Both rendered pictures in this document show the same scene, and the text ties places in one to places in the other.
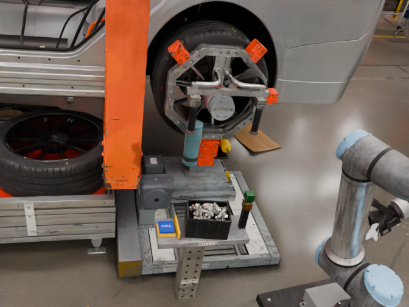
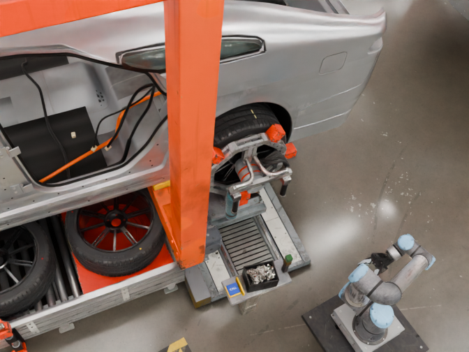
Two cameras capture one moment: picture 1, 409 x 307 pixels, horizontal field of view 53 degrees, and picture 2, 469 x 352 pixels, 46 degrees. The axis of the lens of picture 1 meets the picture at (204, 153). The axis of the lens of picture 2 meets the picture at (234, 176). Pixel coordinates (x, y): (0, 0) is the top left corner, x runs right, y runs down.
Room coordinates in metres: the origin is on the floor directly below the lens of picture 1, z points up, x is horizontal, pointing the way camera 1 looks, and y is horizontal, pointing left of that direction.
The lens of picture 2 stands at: (0.10, 0.51, 3.80)
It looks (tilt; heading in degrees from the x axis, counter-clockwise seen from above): 57 degrees down; 347
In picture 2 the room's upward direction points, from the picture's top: 8 degrees clockwise
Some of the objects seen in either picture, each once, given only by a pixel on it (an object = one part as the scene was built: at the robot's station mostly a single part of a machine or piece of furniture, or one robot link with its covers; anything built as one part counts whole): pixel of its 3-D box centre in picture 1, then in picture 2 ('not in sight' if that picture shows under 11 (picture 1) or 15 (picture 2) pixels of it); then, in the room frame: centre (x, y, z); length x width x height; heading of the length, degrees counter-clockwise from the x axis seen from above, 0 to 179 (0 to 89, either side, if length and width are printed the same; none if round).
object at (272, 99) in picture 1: (268, 95); (287, 151); (2.15, -0.30, 0.85); 0.09 x 0.08 x 0.07; 107
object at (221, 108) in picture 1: (218, 100); (249, 174); (1.98, -0.03, 0.85); 0.21 x 0.14 x 0.14; 17
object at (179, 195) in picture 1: (193, 179); (227, 200); (2.21, 0.05, 0.13); 0.50 x 0.36 x 0.10; 107
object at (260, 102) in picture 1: (258, 100); (284, 177); (1.91, -0.23, 0.93); 0.09 x 0.05 x 0.05; 17
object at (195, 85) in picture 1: (207, 71); (241, 170); (1.91, 0.05, 1.03); 0.19 x 0.18 x 0.11; 17
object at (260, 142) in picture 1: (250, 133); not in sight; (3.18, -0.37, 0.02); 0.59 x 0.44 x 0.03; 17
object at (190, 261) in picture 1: (189, 264); (248, 296); (1.41, -0.02, 0.21); 0.10 x 0.10 x 0.42; 17
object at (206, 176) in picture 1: (196, 156); (229, 188); (2.21, 0.05, 0.32); 0.40 x 0.30 x 0.28; 107
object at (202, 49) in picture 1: (215, 94); (245, 165); (2.05, -0.01, 0.85); 0.54 x 0.07 x 0.54; 107
